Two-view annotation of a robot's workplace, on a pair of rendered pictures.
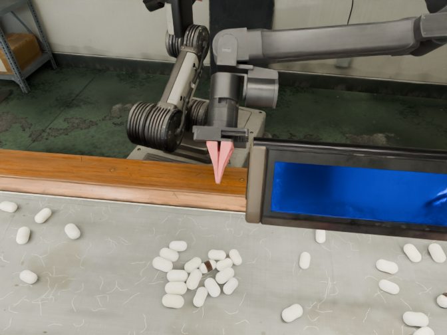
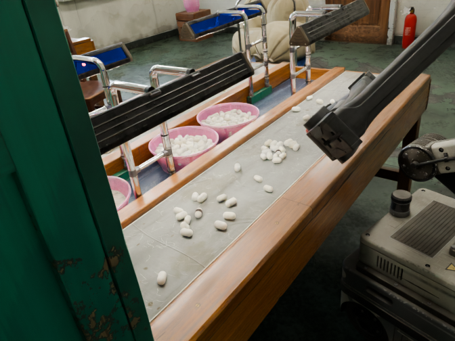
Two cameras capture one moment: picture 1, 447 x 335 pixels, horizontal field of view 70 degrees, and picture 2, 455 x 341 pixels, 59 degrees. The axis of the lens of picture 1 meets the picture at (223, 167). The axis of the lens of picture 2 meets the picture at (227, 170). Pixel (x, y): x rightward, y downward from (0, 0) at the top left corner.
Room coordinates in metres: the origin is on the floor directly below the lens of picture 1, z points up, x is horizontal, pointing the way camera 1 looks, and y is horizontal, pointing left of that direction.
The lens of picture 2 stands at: (0.83, -1.10, 1.40)
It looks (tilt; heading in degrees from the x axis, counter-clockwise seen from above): 30 degrees down; 124
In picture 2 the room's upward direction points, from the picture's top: 7 degrees counter-clockwise
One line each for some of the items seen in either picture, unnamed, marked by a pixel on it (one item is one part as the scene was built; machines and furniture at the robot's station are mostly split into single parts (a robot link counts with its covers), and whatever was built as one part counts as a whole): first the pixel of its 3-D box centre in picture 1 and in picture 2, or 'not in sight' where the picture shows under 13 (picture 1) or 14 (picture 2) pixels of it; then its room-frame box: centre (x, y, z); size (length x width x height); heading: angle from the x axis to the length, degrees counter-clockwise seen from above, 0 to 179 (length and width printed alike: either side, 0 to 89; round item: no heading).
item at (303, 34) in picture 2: not in sight; (334, 19); (0.29, 0.63, 1.08); 0.62 x 0.08 x 0.07; 84
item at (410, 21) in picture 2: not in sight; (409, 27); (0.05, 4.47, 0.25); 0.18 x 0.14 x 0.49; 80
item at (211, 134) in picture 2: not in sight; (185, 151); (-0.07, -0.03, 0.72); 0.27 x 0.27 x 0.10
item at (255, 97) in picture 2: not in sight; (244, 54); (-0.19, 0.69, 0.90); 0.20 x 0.19 x 0.45; 84
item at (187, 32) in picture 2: not in sight; (227, 17); (-0.27, 0.69, 1.08); 0.62 x 0.08 x 0.07; 84
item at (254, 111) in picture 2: not in sight; (229, 124); (-0.03, 0.25, 0.72); 0.27 x 0.27 x 0.10
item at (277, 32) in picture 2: not in sight; (279, 42); (-1.02, 2.94, 0.40); 0.74 x 0.56 x 0.38; 81
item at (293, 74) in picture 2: not in sight; (316, 59); (0.21, 0.65, 0.90); 0.20 x 0.19 x 0.45; 84
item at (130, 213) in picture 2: not in sight; (244, 145); (0.11, 0.11, 0.71); 1.81 x 0.05 x 0.11; 84
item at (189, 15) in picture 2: not in sight; (193, 19); (-3.37, 4.68, 0.32); 0.42 x 0.42 x 0.64; 80
